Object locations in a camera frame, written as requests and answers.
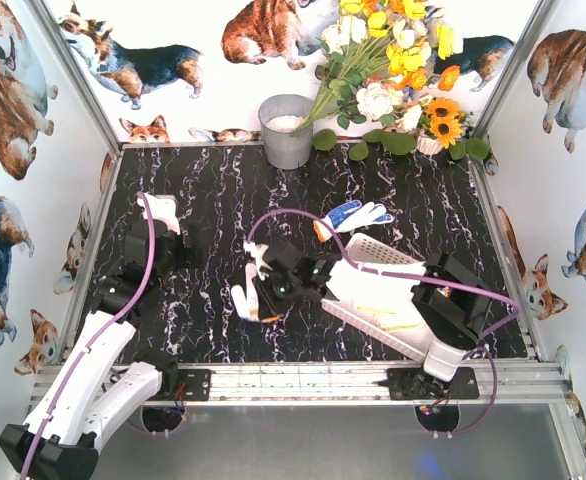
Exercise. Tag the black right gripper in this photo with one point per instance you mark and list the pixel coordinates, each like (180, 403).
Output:
(266, 288)

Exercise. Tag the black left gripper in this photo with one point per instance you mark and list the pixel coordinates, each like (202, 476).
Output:
(185, 245)

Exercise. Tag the blue dotted glove peace sign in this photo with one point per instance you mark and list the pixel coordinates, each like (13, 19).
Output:
(245, 299)

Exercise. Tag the blue dotted glove orange cuff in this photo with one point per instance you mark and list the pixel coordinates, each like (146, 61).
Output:
(349, 217)

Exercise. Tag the white glove orange cuff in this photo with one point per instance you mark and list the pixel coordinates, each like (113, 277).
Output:
(380, 305)

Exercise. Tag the orange dotted white glove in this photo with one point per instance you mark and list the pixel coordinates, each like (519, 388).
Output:
(391, 322)

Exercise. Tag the white perforated storage basket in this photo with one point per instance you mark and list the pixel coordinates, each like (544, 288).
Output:
(347, 282)

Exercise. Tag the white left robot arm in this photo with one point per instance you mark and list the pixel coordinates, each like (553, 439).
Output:
(88, 401)

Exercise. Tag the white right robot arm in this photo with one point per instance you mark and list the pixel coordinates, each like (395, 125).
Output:
(430, 311)

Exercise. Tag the grey metal bucket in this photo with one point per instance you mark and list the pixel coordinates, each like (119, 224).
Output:
(287, 136)

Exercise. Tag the sunflower pot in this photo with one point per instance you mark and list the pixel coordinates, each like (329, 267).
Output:
(445, 127)

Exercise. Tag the artificial flower bouquet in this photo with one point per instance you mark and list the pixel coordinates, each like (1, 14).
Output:
(379, 57)

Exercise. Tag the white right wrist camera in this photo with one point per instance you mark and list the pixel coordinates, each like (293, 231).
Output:
(256, 253)

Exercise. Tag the aluminium front rail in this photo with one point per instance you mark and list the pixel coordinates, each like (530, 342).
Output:
(515, 381)

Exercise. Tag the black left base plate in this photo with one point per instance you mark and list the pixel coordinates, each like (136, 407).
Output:
(193, 385)

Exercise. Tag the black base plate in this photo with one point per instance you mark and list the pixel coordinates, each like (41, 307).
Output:
(415, 384)
(193, 385)

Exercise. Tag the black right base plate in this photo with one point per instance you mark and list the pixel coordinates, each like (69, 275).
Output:
(415, 384)

